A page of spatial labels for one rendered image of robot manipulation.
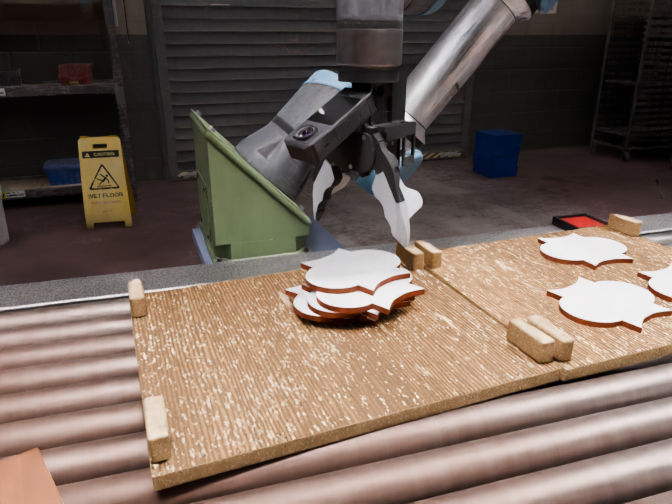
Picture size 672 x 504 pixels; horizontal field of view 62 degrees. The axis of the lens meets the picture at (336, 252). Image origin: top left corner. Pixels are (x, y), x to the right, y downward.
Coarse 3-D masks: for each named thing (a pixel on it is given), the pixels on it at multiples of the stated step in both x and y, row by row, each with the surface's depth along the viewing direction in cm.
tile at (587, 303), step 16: (576, 288) 74; (592, 288) 74; (608, 288) 74; (624, 288) 74; (640, 288) 74; (560, 304) 70; (576, 304) 70; (592, 304) 70; (608, 304) 70; (624, 304) 70; (640, 304) 70; (576, 320) 67; (592, 320) 66; (608, 320) 66; (624, 320) 66; (640, 320) 66
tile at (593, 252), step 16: (544, 240) 91; (560, 240) 91; (576, 240) 91; (592, 240) 91; (608, 240) 91; (544, 256) 86; (560, 256) 84; (576, 256) 84; (592, 256) 84; (608, 256) 84; (624, 256) 84
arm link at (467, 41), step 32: (480, 0) 93; (512, 0) 92; (544, 0) 92; (448, 32) 95; (480, 32) 93; (448, 64) 95; (416, 96) 96; (448, 96) 97; (416, 128) 97; (416, 160) 99
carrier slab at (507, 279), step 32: (448, 256) 87; (480, 256) 87; (512, 256) 87; (640, 256) 87; (480, 288) 76; (512, 288) 76; (544, 288) 76; (576, 352) 61; (608, 352) 61; (640, 352) 61
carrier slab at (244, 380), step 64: (192, 320) 67; (256, 320) 67; (384, 320) 67; (448, 320) 67; (192, 384) 55; (256, 384) 55; (320, 384) 55; (384, 384) 55; (448, 384) 55; (512, 384) 56; (192, 448) 47; (256, 448) 47
